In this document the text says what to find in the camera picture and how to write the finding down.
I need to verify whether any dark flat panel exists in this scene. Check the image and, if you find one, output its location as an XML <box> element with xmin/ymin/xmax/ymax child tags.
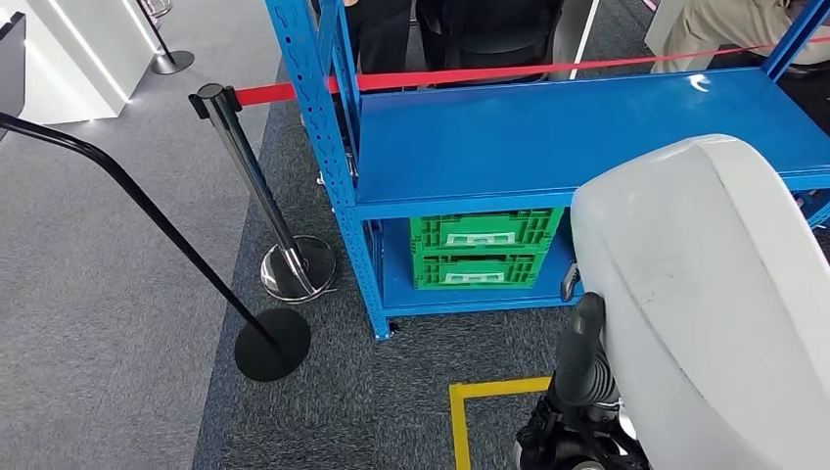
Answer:
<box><xmin>0</xmin><ymin>11</ymin><xmax>27</xmax><ymax>141</ymax></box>

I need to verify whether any red barrier belt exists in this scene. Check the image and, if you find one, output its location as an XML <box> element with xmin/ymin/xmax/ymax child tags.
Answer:
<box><xmin>234</xmin><ymin>35</ymin><xmax>830</xmax><ymax>109</ymax></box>

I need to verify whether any black straight stanchion with base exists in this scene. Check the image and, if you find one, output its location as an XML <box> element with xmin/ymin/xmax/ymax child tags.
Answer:
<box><xmin>136</xmin><ymin>0</ymin><xmax>196</xmax><ymax>75</ymax></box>

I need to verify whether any person in beige trousers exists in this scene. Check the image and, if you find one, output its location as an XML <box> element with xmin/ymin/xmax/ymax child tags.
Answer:
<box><xmin>645</xmin><ymin>0</ymin><xmax>830</xmax><ymax>73</ymax></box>

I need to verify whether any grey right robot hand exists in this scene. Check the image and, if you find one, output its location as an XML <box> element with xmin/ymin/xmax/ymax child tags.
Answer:
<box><xmin>557</xmin><ymin>260</ymin><xmax>609</xmax><ymax>368</ymax></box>

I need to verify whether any yellow floor tape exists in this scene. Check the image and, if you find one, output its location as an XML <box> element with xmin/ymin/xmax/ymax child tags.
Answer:
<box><xmin>448</xmin><ymin>376</ymin><xmax>553</xmax><ymax>470</ymax></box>

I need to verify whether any white desk frame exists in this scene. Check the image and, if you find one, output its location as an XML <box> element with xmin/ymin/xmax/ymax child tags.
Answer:
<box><xmin>569</xmin><ymin>0</ymin><xmax>602</xmax><ymax>81</ymax></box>

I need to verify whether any white plastic shell part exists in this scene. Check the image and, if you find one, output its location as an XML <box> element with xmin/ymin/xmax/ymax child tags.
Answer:
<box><xmin>570</xmin><ymin>134</ymin><xmax>830</xmax><ymax>470</ymax></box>

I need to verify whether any white counter block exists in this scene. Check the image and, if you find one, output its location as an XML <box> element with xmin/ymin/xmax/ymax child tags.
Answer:
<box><xmin>0</xmin><ymin>0</ymin><xmax>161</xmax><ymax>125</ymax></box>

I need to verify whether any blue metal shelf rack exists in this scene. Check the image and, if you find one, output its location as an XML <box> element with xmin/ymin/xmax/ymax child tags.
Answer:
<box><xmin>264</xmin><ymin>0</ymin><xmax>830</xmax><ymax>343</ymax></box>

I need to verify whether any green folded plastic crate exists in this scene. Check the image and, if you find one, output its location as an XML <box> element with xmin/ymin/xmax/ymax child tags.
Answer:
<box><xmin>409</xmin><ymin>207</ymin><xmax>566</xmax><ymax>256</ymax></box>
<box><xmin>412</xmin><ymin>249</ymin><xmax>547</xmax><ymax>291</ymax></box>

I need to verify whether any black curved stanchion pole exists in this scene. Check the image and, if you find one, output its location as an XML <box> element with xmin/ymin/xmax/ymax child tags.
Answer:
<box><xmin>0</xmin><ymin>111</ymin><xmax>312</xmax><ymax>383</ymax></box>

